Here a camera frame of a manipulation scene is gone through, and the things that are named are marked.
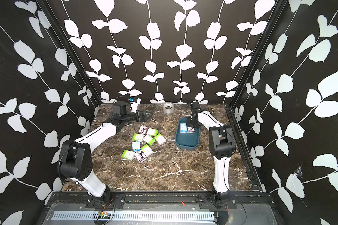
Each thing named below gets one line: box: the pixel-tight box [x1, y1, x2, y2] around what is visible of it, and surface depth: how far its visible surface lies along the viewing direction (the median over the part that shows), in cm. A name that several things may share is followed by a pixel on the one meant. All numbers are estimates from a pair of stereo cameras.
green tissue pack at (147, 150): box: [140, 143, 154, 158], surface depth 92 cm
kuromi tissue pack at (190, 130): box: [187, 126, 195, 134], surface depth 103 cm
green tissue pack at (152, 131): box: [146, 127, 159, 136], surface depth 103 cm
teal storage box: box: [174, 117, 201, 151], surface depth 103 cm
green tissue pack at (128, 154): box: [121, 149, 135, 160], surface depth 90 cm
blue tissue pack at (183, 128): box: [180, 122, 188, 134], surface depth 104 cm
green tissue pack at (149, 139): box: [142, 134, 156, 145], surface depth 98 cm
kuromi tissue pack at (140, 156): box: [134, 150, 147, 164], surface depth 90 cm
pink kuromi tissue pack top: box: [138, 125, 148, 135], surface depth 103 cm
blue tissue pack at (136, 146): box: [131, 141, 141, 153], surface depth 95 cm
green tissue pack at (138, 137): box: [131, 133, 145, 142], surface depth 100 cm
